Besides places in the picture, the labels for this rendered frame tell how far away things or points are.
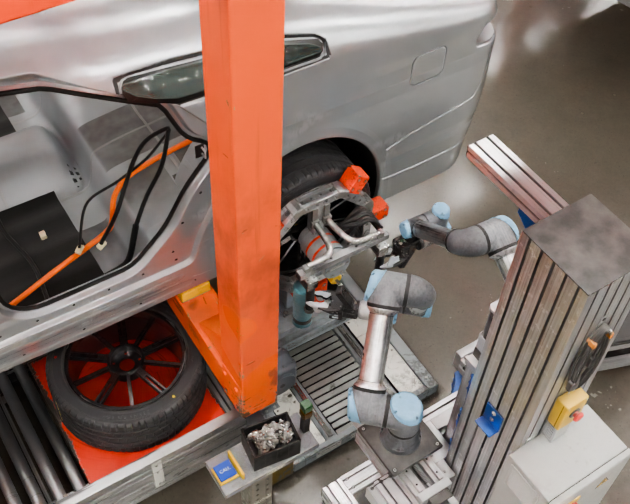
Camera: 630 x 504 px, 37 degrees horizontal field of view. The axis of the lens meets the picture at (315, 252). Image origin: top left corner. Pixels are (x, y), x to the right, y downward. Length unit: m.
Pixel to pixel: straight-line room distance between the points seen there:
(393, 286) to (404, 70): 0.92
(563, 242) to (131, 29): 1.54
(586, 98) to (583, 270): 3.76
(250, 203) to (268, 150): 0.20
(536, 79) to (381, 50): 2.72
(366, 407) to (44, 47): 1.58
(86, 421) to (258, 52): 1.96
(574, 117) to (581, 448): 3.22
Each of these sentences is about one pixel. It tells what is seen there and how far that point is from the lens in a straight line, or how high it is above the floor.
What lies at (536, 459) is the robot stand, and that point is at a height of 1.23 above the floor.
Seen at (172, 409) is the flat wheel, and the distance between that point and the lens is 3.85.
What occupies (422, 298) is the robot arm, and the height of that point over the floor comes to 1.27.
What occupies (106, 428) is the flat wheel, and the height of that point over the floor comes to 0.49.
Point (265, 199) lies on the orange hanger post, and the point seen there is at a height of 1.77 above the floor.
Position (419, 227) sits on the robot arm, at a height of 1.03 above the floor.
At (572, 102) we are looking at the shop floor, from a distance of 6.06.
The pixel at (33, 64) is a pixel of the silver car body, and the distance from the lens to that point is 3.03.
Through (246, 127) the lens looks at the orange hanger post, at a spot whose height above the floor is 2.09.
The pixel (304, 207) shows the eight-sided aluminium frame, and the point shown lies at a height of 1.12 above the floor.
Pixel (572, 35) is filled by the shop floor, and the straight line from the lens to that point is 6.58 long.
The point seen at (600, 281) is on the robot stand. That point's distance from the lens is 2.41.
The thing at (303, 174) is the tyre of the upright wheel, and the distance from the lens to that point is 3.68.
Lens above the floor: 3.83
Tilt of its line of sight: 51 degrees down
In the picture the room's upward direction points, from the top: 4 degrees clockwise
